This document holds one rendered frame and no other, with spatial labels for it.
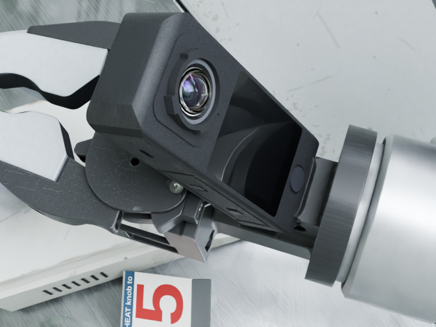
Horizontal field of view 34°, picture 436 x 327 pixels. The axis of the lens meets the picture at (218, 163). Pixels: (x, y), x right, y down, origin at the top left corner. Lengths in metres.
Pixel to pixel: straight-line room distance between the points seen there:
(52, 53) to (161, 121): 0.11
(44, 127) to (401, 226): 0.15
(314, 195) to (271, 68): 0.31
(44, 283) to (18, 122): 0.21
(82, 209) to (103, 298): 0.27
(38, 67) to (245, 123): 0.11
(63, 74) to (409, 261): 0.17
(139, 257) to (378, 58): 0.26
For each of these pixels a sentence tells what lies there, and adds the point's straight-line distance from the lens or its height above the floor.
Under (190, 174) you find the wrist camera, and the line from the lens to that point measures 0.25.
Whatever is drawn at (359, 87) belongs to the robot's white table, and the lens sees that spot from 0.61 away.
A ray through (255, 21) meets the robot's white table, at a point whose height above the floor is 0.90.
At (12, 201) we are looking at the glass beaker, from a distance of 0.47.
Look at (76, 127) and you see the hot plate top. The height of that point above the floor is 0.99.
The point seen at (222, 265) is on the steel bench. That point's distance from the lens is 0.56.
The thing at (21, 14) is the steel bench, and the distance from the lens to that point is 0.67.
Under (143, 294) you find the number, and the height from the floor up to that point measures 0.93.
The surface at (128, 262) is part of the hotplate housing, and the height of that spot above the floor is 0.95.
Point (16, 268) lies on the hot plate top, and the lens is 0.49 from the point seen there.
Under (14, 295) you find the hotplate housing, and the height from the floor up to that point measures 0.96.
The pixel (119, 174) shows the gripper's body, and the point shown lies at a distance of 0.30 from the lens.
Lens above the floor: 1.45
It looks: 72 degrees down
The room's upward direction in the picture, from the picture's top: 11 degrees counter-clockwise
